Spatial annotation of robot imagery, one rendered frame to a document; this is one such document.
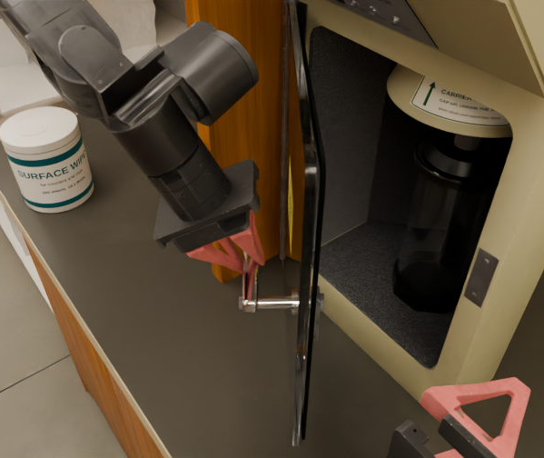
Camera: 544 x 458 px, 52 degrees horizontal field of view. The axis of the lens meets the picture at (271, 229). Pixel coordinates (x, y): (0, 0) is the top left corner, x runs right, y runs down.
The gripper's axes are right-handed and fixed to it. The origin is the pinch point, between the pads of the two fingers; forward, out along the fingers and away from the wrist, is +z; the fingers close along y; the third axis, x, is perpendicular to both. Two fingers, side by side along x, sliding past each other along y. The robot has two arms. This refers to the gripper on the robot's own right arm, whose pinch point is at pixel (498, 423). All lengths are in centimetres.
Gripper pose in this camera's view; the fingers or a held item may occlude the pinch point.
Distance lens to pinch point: 49.9
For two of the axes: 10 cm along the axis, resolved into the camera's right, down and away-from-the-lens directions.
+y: -0.1, -7.3, -6.8
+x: -6.0, -5.4, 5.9
